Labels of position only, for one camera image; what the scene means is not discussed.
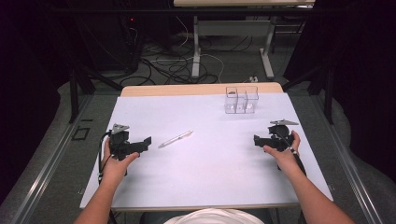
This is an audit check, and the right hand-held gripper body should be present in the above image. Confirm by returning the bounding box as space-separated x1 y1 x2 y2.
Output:
266 119 300 153

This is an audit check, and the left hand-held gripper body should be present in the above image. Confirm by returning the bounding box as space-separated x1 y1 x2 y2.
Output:
107 123 140 161

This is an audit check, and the person's left hand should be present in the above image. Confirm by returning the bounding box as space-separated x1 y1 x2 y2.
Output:
100 137 140 189

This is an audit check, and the person's right hand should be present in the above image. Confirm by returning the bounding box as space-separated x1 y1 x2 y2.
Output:
262 130 302 179

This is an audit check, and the white pen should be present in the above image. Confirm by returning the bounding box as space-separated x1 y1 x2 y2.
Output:
157 130 194 149

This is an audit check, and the black floor outlet cover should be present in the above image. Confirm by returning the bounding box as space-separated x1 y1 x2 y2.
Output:
71 125 92 142

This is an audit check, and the clear acrylic organizer box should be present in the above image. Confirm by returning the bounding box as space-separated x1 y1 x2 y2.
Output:
224 85 260 115

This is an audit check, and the white table mat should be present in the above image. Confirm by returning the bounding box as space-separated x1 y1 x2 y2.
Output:
79 92 334 210

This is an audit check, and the black metal stand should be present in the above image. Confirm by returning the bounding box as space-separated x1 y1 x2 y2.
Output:
46 46 124 125
281 59 335 126

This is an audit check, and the person's white shirt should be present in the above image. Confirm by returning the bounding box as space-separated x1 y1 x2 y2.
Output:
163 207 265 224

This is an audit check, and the black computer tower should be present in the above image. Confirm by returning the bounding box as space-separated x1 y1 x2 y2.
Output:
92 12 148 74

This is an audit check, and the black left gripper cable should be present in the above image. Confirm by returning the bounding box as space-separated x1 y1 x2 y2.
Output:
97 131 114 186

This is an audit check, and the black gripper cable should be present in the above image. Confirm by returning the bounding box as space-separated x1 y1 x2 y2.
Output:
274 126 308 177
97 131 114 186

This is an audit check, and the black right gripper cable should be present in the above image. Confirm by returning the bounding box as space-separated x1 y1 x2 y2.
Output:
274 126 308 177

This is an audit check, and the metal floor rail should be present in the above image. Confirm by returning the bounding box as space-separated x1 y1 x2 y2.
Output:
10 92 95 224
311 92 382 224

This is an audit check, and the tangle of black floor cables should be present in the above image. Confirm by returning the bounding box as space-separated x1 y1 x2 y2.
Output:
119 34 254 87

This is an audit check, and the white floor cable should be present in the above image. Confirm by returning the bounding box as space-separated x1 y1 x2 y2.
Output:
174 15 226 84

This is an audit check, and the white metal desk frame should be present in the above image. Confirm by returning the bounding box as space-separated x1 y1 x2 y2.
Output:
173 0 316 80

